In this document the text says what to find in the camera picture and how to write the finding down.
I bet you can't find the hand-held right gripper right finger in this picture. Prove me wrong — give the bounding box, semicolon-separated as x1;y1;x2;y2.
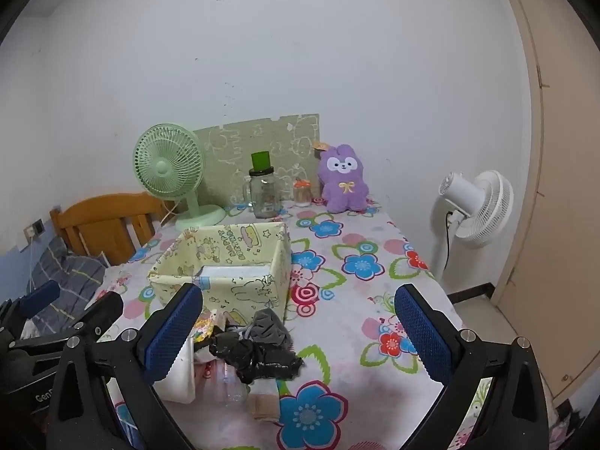
394;283;549;450

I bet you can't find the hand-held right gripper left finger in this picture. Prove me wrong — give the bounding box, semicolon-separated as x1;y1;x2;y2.
47;283;204;450

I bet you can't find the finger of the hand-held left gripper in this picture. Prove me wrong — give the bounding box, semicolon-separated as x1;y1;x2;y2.
9;281;62;326
19;291;125;352

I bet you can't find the white tissue pack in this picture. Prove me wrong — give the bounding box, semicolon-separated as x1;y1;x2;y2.
154;336;198;404

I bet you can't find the yellow printed fabric box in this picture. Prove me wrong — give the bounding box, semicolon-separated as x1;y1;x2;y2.
148;222;292;324

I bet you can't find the colourful candy wrapper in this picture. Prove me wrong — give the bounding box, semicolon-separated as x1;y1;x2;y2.
194;316;222;344

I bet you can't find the blue bed sheet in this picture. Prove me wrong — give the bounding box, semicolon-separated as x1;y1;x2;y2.
0;244;36;302

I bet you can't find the grey plaid blanket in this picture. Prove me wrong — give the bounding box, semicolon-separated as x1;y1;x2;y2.
0;237;110;338

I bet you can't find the grey plastic bag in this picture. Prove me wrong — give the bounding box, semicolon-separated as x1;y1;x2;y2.
244;309;294;345

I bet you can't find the beige tissue pack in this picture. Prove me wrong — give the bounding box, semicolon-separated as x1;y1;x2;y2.
248;379;283;420

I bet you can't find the white standing fan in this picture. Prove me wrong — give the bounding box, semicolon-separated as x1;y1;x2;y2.
430;169;515;287

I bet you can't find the green desk fan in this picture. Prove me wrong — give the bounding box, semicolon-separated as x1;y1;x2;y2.
132;123;227;233

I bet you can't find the clear glass mug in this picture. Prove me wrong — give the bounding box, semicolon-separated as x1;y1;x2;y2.
231;173;256;209

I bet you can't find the glass jar with green lid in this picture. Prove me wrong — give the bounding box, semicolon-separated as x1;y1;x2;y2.
247;151;282;219

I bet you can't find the purple plush bunny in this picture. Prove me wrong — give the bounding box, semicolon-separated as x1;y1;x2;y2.
318;144;371;214

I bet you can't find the small jar with orange lid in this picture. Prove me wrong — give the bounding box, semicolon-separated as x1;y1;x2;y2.
293;177;314;207

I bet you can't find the beige wooden door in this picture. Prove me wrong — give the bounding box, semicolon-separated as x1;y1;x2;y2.
490;0;600;406

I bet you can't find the green printed cardboard panel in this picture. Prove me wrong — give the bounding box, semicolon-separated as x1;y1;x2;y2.
192;113;324;207

